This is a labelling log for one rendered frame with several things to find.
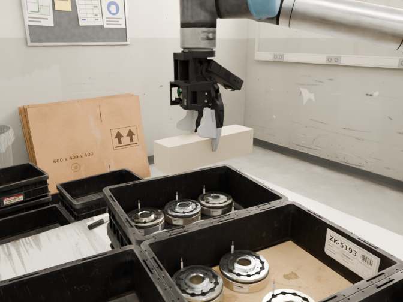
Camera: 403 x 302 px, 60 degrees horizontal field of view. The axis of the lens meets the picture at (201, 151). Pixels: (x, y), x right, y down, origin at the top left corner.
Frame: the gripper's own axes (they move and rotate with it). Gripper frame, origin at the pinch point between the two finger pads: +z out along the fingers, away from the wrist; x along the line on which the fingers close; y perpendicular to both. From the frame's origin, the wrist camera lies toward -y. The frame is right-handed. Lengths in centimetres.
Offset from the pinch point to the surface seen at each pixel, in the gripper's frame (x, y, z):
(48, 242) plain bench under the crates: -46, 27, 38
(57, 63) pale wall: -258, -44, -3
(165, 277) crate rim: 16.7, 22.1, 15.7
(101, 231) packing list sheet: -41, 11, 38
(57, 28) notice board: -257, -47, -31
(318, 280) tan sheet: 26.1, -9.1, 25.7
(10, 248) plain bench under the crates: -49, 37, 38
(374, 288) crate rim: 39.6, -2.6, 15.8
